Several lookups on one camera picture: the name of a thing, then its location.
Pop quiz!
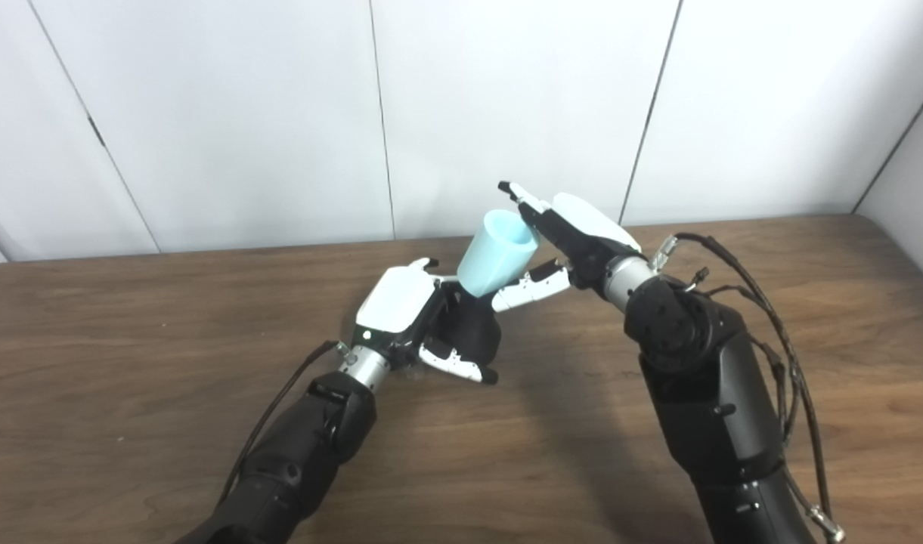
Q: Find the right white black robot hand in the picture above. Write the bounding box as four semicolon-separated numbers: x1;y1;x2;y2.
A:
491;181;655;313

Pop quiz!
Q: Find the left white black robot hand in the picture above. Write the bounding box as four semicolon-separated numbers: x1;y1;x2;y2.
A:
352;257;500;385

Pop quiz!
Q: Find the black flared nozzle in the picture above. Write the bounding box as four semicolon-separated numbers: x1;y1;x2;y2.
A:
435;286;503;365

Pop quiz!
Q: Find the light blue cylinder cup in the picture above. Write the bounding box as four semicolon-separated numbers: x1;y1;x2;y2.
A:
457;209;540;298

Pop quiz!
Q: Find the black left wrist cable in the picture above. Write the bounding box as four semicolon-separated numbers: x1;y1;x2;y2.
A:
218;340;350;507

